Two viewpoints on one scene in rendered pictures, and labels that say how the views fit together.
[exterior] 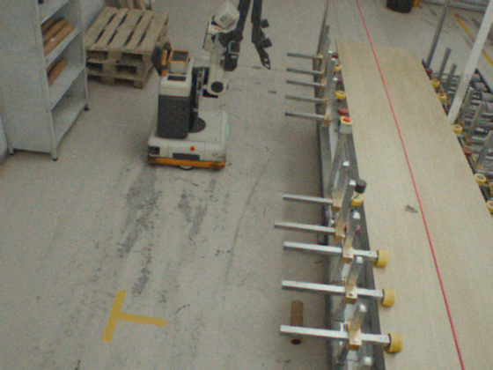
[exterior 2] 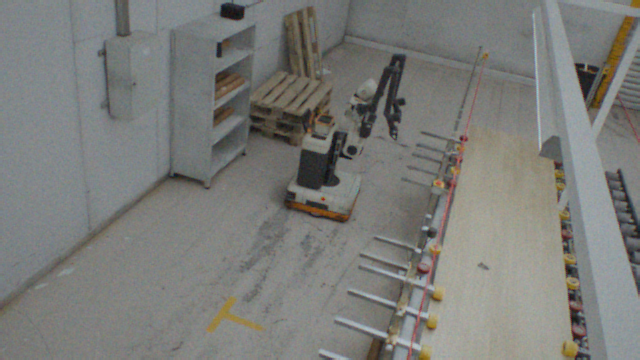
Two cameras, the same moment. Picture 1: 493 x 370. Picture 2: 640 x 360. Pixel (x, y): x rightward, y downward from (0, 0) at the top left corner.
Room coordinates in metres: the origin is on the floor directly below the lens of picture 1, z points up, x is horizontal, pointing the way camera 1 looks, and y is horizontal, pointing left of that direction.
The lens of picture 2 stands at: (-0.84, -0.55, 3.01)
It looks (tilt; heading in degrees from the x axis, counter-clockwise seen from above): 30 degrees down; 15
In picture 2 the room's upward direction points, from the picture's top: 10 degrees clockwise
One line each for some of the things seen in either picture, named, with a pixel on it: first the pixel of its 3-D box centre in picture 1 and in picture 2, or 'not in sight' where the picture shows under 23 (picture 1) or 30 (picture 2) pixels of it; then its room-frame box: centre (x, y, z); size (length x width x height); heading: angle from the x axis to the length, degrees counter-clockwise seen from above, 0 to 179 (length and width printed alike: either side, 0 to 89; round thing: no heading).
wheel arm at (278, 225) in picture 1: (313, 229); (391, 264); (2.03, -0.38, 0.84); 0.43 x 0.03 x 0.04; 91
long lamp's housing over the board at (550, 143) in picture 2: not in sight; (548, 55); (2.08, -0.85, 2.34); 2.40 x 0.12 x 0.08; 1
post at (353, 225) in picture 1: (344, 250); (409, 280); (1.82, -0.52, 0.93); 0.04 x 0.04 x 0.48; 1
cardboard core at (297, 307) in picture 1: (297, 321); (374, 354); (2.01, -0.43, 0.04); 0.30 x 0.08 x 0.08; 1
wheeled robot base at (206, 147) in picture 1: (189, 136); (324, 189); (3.77, 0.58, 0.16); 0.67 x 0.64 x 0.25; 95
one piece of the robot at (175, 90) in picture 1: (180, 92); (321, 150); (3.76, 0.67, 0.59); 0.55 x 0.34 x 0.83; 5
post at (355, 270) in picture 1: (346, 293); (400, 311); (1.57, -0.52, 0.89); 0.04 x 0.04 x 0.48; 1
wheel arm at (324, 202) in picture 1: (320, 202); (404, 246); (2.28, -0.42, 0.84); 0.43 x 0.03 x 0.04; 91
